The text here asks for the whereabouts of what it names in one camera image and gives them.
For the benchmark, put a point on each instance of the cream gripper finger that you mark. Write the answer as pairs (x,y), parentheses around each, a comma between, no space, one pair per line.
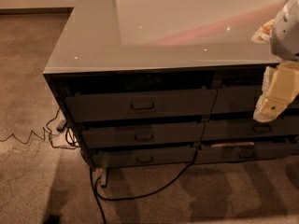
(263,34)
(280,87)

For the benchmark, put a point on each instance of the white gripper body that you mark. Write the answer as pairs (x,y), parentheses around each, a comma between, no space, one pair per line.
(286,34)

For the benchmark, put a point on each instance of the grey drawer cabinet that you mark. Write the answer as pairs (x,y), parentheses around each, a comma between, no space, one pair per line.
(118,46)

